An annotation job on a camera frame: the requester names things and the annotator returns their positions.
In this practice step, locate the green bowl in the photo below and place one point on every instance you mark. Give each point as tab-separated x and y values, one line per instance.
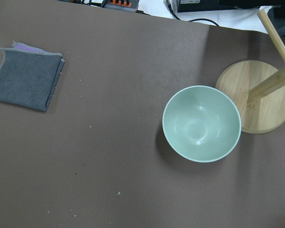
201	124

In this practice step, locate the wooden cup stand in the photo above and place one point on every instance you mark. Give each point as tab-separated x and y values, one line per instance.
257	88

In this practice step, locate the grey folded cloth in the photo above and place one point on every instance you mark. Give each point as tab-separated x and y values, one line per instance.
29	75

